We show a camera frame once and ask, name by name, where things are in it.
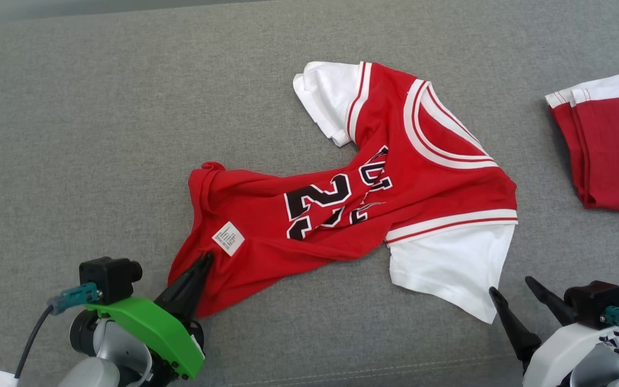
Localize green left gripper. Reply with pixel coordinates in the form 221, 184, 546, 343
84, 251, 215, 380

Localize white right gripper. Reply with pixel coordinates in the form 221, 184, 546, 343
489, 275, 619, 387

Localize red white-sleeved Bulls jersey shirt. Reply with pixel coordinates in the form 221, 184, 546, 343
167, 60, 519, 325

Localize red Bulls 23 shorts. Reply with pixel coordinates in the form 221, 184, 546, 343
544, 73, 619, 220

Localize grey fabric sofa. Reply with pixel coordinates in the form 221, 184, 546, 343
0, 0, 619, 387

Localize left camera cable teal plug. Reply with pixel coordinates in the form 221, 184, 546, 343
13, 283, 101, 380

